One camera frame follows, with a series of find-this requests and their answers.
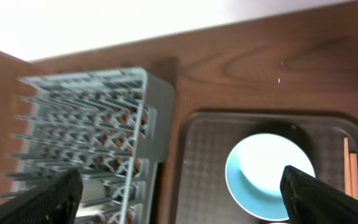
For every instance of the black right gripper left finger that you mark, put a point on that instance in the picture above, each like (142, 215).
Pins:
(53, 201)

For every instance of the wooden chopstick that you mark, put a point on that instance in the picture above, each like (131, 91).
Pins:
(347, 168)
(354, 175)

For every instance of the dark brown serving tray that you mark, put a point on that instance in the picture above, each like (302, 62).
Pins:
(209, 188)

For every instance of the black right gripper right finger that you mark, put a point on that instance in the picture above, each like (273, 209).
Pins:
(311, 201)

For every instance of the grey plastic dish rack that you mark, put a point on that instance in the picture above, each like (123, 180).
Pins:
(111, 125)

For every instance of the light blue bowl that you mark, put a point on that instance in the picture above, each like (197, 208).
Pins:
(254, 170)

